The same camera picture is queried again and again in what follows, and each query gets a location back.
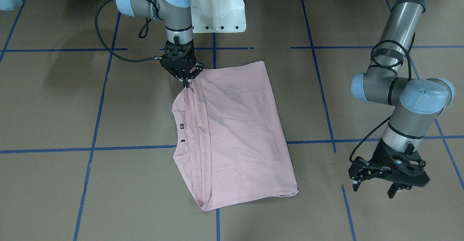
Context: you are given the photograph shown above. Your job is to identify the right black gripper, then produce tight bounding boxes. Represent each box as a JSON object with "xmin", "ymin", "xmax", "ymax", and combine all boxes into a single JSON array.
[{"xmin": 160, "ymin": 41, "xmax": 204, "ymax": 88}]

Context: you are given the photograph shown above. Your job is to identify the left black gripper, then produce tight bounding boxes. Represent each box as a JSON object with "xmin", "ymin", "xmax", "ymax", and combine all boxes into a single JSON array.
[{"xmin": 348, "ymin": 139, "xmax": 430, "ymax": 199}]

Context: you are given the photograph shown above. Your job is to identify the pink Snoopy t-shirt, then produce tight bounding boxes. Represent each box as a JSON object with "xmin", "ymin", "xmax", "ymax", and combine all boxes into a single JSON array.
[{"xmin": 172, "ymin": 61, "xmax": 298, "ymax": 212}]

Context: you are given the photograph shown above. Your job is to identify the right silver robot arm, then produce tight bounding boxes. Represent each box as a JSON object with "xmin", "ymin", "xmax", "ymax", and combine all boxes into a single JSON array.
[{"xmin": 94, "ymin": 0, "xmax": 204, "ymax": 88}]

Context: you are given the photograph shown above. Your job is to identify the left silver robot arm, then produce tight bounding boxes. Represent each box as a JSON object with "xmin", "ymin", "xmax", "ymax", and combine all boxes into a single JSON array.
[{"xmin": 348, "ymin": 0, "xmax": 455, "ymax": 198}]

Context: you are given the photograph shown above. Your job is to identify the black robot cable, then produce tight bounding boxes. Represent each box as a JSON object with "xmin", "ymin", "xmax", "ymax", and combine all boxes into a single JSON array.
[{"xmin": 349, "ymin": 40, "xmax": 412, "ymax": 163}]

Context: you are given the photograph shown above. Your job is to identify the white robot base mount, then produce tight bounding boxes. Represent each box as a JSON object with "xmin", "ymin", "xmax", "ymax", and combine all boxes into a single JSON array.
[{"xmin": 191, "ymin": 0, "xmax": 247, "ymax": 33}]

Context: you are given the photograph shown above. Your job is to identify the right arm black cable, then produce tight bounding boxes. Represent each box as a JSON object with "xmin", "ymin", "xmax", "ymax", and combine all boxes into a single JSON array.
[{"xmin": 95, "ymin": 0, "xmax": 163, "ymax": 62}]

